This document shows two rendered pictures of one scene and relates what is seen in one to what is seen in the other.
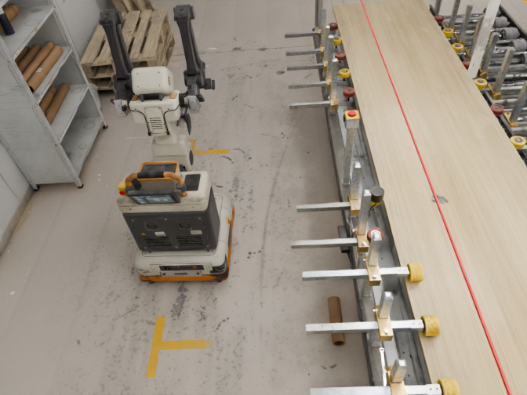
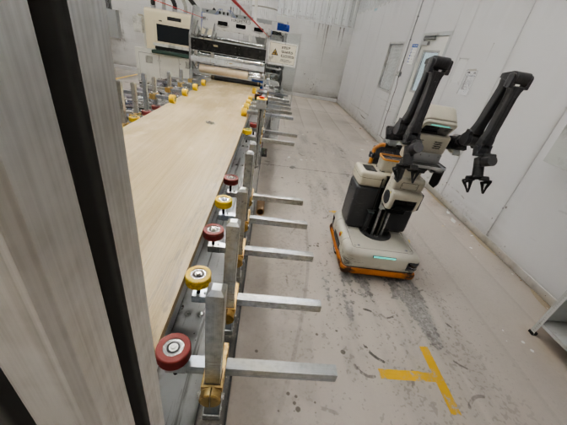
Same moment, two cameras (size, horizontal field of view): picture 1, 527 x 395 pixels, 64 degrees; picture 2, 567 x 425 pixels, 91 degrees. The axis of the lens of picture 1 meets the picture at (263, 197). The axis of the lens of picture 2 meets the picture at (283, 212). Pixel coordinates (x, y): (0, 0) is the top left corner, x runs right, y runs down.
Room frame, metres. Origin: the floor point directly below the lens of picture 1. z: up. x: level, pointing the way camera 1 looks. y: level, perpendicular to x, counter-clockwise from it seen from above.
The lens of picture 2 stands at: (3.90, -0.63, 1.56)
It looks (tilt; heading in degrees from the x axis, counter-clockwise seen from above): 30 degrees down; 169
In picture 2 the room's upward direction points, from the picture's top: 10 degrees clockwise
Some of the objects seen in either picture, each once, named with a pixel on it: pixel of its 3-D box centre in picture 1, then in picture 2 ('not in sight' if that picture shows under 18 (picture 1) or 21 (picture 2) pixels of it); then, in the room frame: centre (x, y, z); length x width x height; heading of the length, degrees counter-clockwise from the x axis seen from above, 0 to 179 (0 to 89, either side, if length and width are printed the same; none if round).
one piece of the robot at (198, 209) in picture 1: (172, 205); (382, 196); (1.88, 0.59, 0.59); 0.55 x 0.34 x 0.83; 84
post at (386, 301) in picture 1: (379, 323); not in sight; (0.79, -0.43, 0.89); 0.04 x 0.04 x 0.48; 85
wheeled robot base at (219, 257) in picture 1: (187, 234); (369, 242); (1.98, 0.58, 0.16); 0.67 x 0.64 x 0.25; 174
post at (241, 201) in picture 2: (326, 55); (238, 243); (3.03, -0.61, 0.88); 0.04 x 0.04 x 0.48; 85
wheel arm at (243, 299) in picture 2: (311, 52); (257, 301); (3.24, -0.54, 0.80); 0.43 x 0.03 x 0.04; 85
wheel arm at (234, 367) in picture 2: (310, 34); (253, 368); (3.49, -0.56, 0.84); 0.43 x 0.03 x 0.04; 85
